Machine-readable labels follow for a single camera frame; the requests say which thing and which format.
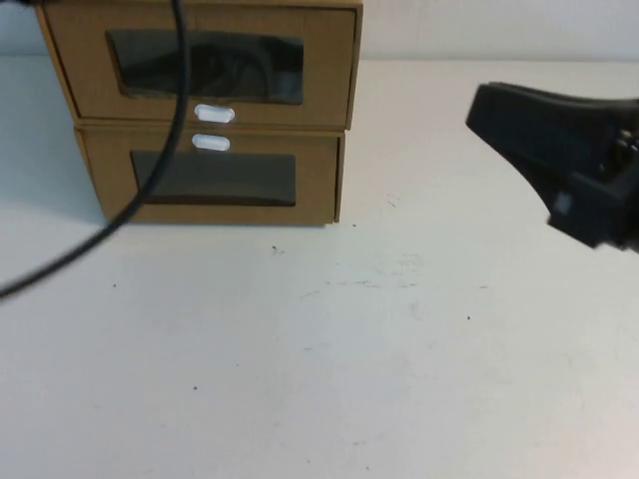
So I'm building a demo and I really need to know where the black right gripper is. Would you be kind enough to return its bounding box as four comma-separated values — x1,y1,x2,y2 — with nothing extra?
463,81,639,250

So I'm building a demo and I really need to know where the cardboard drawer with window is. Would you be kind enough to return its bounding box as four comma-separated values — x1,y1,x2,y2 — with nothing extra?
81,131,341,224
43,4,358,127

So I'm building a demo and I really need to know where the white plastic drawer handle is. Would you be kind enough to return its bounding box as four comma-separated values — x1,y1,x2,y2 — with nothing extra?
192,133,233,151
193,103,236,124

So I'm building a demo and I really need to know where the black cable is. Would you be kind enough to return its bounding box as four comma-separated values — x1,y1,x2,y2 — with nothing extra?
0,0,190,300

